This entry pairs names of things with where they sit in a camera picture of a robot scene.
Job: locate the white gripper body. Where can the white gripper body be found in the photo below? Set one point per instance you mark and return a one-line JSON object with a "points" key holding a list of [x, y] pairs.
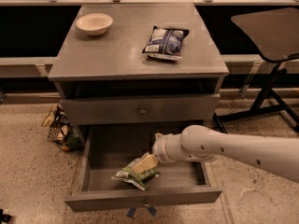
{"points": [[161, 150]]}

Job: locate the green jalapeno chip bag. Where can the green jalapeno chip bag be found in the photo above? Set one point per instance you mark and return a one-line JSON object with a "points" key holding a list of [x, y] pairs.
{"points": [[128, 175]]}

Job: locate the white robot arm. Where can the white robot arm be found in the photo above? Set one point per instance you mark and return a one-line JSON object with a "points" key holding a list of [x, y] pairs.
{"points": [[276, 155]]}

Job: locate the closed grey upper drawer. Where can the closed grey upper drawer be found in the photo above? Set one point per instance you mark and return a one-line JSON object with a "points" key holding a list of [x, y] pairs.
{"points": [[90, 111]]}

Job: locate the open grey bottom drawer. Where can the open grey bottom drawer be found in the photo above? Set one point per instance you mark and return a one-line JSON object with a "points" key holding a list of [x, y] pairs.
{"points": [[109, 148]]}

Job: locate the grey wooden drawer cabinet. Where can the grey wooden drawer cabinet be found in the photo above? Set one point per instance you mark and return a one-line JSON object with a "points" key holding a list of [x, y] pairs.
{"points": [[112, 64]]}

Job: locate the blue chip bag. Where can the blue chip bag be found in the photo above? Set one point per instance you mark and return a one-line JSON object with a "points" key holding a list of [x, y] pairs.
{"points": [[165, 43]]}

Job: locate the blue tape strips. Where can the blue tape strips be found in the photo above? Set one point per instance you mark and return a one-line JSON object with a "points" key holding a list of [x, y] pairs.
{"points": [[132, 212]]}

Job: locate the white ceramic bowl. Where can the white ceramic bowl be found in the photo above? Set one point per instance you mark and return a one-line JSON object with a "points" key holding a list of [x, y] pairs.
{"points": [[94, 24]]}

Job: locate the black object floor corner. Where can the black object floor corner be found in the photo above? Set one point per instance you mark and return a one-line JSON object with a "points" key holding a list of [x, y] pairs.
{"points": [[4, 218]]}

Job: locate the black stand with tray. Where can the black stand with tray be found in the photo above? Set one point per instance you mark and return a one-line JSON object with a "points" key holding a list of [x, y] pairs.
{"points": [[276, 35]]}

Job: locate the wire basket with snacks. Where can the wire basket with snacks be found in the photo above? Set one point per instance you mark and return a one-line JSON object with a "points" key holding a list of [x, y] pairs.
{"points": [[61, 133]]}

